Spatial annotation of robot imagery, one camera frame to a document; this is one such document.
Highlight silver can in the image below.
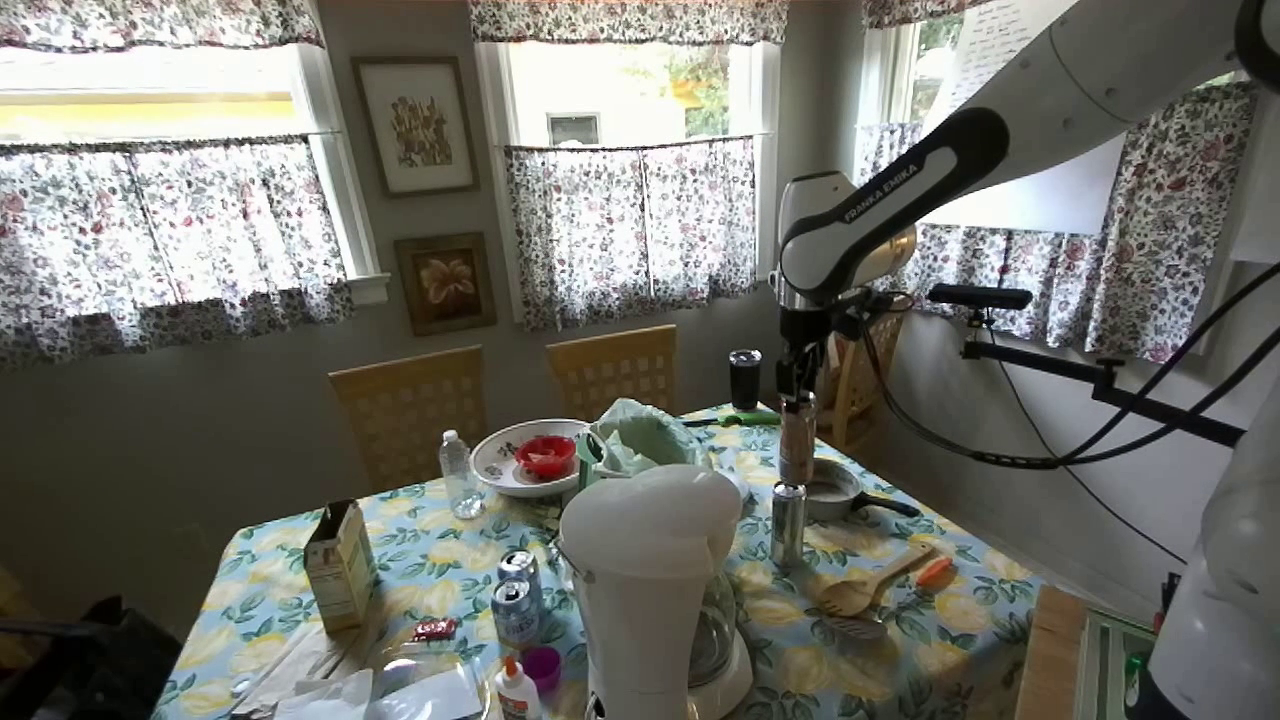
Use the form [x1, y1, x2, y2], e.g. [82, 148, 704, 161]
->
[767, 481, 810, 568]

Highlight white framed window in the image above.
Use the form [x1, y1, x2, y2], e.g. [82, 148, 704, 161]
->
[477, 37, 784, 293]
[0, 37, 390, 314]

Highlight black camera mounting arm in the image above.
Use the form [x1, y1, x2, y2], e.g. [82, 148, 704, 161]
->
[961, 309, 1248, 453]

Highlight aluminium robot base platform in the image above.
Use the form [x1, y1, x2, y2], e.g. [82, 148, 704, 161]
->
[1072, 608, 1164, 720]

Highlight floral cafe curtain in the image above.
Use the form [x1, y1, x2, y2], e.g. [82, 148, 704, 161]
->
[850, 77, 1260, 374]
[501, 136, 758, 334]
[0, 136, 353, 359]

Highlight floral curtain valance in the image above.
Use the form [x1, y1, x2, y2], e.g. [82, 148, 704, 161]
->
[467, 0, 790, 50]
[861, 0, 996, 33]
[0, 0, 328, 51]

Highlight small metal saucepan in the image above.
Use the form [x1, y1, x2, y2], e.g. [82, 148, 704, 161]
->
[800, 458, 924, 526]

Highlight wooden spoon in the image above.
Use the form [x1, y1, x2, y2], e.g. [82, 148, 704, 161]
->
[810, 546, 937, 620]

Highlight blue white soda can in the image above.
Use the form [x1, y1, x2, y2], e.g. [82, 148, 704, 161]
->
[486, 548, 548, 653]

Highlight white glue bottle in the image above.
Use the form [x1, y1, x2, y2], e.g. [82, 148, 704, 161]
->
[491, 653, 548, 720]

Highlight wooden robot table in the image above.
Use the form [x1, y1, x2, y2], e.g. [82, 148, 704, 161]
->
[1010, 583, 1089, 720]

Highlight red plate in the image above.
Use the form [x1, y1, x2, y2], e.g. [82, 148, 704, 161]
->
[514, 431, 580, 483]

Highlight lemon print tablecloth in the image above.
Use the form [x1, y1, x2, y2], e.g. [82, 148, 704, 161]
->
[153, 402, 1046, 720]

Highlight black stereo camera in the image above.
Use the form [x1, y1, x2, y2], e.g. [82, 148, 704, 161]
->
[924, 279, 1036, 315]

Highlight yellow lattice back chair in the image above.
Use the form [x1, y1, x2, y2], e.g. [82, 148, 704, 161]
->
[325, 340, 491, 497]
[541, 321, 684, 425]
[814, 231, 921, 448]

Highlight white coffee maker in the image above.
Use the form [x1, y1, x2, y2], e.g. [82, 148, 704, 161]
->
[554, 459, 758, 720]

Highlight large framed floral picture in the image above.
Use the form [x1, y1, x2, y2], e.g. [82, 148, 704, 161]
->
[349, 51, 479, 201]

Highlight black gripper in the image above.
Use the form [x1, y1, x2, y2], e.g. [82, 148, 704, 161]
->
[774, 300, 833, 411]

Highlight black cylindrical object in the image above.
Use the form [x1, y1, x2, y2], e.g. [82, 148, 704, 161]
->
[722, 343, 767, 411]

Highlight green handled tool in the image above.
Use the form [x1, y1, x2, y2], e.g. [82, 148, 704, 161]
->
[679, 405, 784, 431]

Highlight black bag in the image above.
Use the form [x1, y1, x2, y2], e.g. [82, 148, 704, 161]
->
[0, 591, 185, 720]

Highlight purple cup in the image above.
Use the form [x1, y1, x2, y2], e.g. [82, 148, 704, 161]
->
[518, 646, 567, 700]

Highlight clear plastic bags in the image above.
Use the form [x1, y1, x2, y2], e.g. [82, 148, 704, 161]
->
[225, 616, 486, 720]

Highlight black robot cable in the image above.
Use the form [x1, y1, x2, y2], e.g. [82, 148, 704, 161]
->
[861, 255, 1280, 472]

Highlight small dark framed picture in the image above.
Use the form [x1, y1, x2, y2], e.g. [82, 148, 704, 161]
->
[390, 231, 501, 340]

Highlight yellow paper carton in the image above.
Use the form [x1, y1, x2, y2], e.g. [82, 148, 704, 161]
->
[300, 497, 388, 637]

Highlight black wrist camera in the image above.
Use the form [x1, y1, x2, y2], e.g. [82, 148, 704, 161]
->
[827, 286, 910, 338]

